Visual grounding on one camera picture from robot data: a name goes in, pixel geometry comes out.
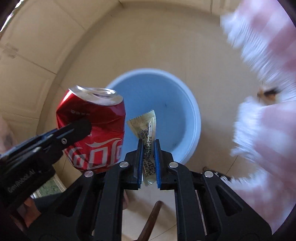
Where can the light blue trash bin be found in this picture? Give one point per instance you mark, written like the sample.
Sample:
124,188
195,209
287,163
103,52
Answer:
178,116

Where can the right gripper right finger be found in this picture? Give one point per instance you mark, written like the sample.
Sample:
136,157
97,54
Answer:
206,208

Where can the dark wooden chair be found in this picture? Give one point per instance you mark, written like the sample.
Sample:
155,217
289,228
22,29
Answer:
149,226

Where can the crushed red cola can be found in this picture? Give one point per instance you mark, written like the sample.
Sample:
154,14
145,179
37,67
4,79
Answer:
105,109

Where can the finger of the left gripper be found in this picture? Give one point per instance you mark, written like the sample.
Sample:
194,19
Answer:
74,132

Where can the pink checkered tablecloth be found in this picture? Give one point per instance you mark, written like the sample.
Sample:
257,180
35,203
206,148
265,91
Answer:
264,131

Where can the yellow snack wrapper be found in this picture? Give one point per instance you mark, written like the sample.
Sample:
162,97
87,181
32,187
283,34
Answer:
144,128

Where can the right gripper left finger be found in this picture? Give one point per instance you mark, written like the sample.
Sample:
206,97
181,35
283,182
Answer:
91,208

